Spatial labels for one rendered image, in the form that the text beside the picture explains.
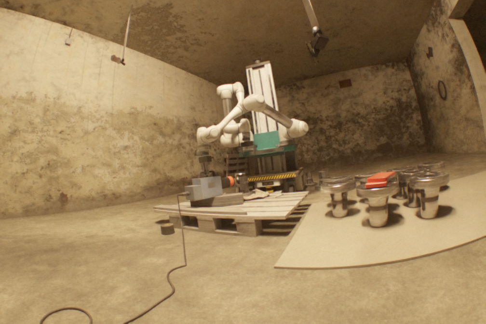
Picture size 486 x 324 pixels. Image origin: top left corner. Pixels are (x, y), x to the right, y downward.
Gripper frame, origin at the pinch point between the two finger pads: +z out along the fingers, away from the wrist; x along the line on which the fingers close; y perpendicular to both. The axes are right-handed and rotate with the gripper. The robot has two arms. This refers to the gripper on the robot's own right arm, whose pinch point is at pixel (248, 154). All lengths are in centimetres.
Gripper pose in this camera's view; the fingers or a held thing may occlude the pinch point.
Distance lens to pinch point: 218.6
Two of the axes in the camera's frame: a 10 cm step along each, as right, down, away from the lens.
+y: 3.4, 0.6, 9.4
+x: -9.3, 1.5, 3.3
